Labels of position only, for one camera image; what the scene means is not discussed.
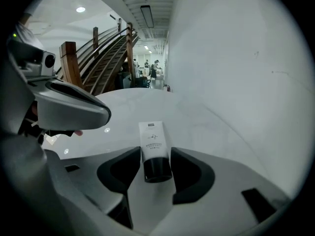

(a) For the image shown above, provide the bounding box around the white tube with black cap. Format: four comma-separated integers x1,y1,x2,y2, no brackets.
138,120,173,184

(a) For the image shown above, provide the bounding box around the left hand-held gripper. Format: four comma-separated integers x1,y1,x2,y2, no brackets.
7,20,112,145

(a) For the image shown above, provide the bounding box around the long black-framed ceiling lamp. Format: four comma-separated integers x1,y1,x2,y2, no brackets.
140,4,155,29

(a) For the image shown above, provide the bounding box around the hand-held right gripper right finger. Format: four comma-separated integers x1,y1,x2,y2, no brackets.
152,146,293,236

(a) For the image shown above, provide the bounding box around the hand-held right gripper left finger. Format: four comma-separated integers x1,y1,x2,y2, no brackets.
45,146,142,231

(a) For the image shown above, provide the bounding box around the white oval marble table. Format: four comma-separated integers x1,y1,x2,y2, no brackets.
41,87,270,181

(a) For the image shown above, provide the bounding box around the black office chair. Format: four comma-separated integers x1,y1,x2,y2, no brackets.
114,70,152,91

